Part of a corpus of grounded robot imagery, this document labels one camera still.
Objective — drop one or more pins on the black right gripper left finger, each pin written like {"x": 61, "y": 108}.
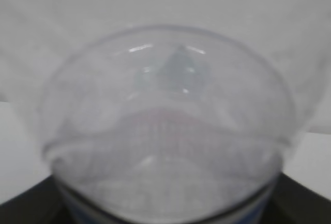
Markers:
{"x": 41, "y": 204}

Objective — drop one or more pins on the clear water bottle red label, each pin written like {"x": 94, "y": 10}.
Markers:
{"x": 166, "y": 124}

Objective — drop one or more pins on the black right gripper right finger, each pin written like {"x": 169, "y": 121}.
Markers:
{"x": 293, "y": 203}

